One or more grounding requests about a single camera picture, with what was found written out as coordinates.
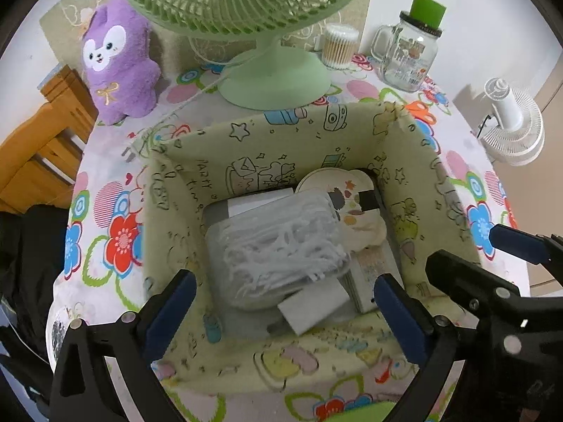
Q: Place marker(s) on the small black object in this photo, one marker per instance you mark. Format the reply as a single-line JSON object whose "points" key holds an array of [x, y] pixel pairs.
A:
{"points": [[370, 200]]}

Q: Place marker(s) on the green round case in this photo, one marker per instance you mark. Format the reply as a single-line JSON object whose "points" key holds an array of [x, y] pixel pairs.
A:
{"points": [[365, 413]]}

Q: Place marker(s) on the yellow printed fabric box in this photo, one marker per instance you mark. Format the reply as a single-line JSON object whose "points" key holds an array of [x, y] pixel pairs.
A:
{"points": [[286, 145]]}

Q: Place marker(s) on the cotton swab container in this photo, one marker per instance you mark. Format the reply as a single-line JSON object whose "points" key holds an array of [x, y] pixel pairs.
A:
{"points": [[341, 46]]}

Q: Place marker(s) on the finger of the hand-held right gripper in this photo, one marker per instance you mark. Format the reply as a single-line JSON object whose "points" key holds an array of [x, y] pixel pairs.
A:
{"points": [[519, 241], [466, 281]]}

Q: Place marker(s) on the wooden chair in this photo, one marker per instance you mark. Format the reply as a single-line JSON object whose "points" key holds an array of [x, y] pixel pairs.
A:
{"points": [[39, 149]]}

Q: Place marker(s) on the white rectangular device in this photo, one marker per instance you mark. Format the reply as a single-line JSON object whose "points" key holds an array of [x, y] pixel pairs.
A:
{"points": [[374, 277]]}

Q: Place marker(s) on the purple plush rabbit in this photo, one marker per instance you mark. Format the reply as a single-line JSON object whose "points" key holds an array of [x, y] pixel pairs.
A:
{"points": [[118, 66]]}

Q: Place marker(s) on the white charger adapter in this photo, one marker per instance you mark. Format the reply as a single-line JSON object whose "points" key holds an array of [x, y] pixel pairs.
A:
{"points": [[314, 307]]}

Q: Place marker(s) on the olive printed mat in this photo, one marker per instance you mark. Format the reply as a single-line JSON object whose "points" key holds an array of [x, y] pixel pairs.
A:
{"points": [[66, 13]]}

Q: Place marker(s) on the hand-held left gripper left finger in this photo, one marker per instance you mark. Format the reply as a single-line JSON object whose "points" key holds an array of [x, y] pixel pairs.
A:
{"points": [[171, 312]]}

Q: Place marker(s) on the white printed cloth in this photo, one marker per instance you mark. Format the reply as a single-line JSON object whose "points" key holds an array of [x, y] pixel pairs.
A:
{"points": [[57, 334]]}

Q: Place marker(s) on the bag of white floss picks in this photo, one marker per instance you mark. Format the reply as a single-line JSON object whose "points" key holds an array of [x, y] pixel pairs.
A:
{"points": [[272, 246]]}

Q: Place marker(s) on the glass mug jar green lid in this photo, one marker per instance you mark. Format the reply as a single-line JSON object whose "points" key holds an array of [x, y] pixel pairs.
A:
{"points": [[409, 52]]}

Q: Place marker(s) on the green desk fan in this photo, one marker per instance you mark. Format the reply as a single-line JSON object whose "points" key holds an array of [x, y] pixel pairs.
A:
{"points": [[272, 83]]}

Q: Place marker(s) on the floral tablecloth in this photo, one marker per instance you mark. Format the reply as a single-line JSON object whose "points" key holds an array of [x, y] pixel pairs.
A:
{"points": [[114, 237]]}

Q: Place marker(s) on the white floor fan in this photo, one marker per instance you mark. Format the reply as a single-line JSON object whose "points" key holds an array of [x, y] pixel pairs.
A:
{"points": [[514, 127]]}

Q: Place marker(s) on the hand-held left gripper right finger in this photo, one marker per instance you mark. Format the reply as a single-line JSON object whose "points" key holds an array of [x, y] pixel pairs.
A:
{"points": [[400, 316]]}

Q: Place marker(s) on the black cloth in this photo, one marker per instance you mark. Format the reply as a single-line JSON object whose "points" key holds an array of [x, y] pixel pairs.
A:
{"points": [[26, 281]]}

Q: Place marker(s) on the round patterned plate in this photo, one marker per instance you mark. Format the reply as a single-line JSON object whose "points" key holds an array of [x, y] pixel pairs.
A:
{"points": [[325, 182]]}

